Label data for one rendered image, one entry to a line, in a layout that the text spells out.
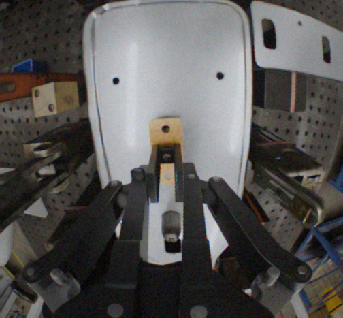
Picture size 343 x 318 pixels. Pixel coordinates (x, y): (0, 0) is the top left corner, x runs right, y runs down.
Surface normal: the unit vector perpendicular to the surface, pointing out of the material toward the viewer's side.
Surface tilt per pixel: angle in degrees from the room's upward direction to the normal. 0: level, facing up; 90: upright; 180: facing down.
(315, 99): 0
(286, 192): 78
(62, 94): 90
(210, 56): 0
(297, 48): 0
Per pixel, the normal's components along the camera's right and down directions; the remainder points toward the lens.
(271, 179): -0.98, 0.11
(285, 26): 0.00, 0.34
